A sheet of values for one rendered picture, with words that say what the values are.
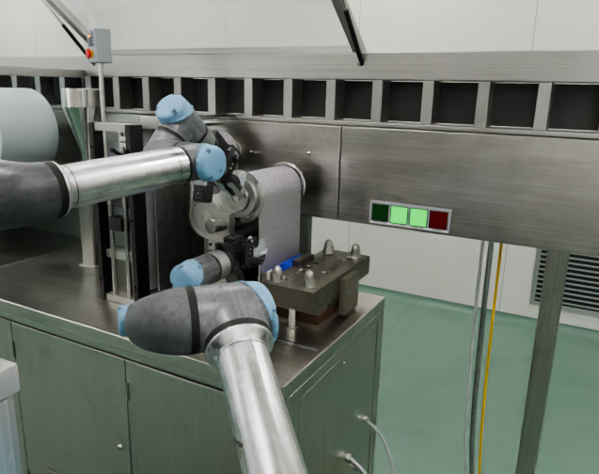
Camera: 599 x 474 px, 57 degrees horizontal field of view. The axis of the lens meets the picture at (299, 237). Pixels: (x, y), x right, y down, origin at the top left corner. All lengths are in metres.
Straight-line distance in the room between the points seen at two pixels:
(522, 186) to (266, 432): 1.05
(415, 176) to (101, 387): 1.10
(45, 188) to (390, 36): 3.46
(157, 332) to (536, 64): 1.15
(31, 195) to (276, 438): 0.52
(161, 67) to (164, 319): 1.36
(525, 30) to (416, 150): 2.40
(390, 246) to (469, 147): 2.72
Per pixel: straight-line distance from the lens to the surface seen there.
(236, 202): 1.55
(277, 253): 1.65
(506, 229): 1.63
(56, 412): 1.96
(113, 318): 1.68
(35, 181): 0.95
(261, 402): 0.83
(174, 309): 0.92
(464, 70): 1.63
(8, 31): 6.84
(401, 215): 1.69
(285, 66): 1.83
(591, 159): 1.59
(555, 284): 1.82
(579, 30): 3.94
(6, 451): 0.70
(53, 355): 1.86
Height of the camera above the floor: 1.54
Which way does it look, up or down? 15 degrees down
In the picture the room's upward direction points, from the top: 1 degrees clockwise
